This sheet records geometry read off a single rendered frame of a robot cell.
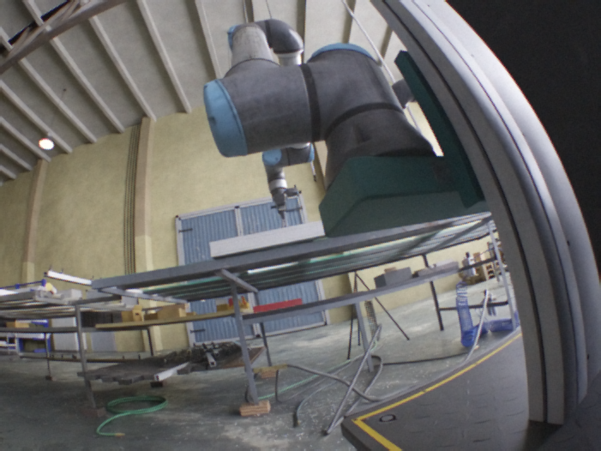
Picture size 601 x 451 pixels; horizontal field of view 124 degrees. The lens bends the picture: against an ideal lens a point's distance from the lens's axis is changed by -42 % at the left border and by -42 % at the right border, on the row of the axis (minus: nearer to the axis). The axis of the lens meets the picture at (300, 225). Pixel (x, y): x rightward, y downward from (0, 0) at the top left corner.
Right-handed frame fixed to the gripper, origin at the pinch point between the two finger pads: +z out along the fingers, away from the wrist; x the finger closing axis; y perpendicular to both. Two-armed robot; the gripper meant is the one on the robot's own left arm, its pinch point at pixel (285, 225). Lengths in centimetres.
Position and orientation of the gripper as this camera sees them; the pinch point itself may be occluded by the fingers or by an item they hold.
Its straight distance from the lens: 130.0
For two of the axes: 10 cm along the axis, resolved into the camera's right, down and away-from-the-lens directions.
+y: -9.8, 1.9, -0.5
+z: 2.0, 9.3, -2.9
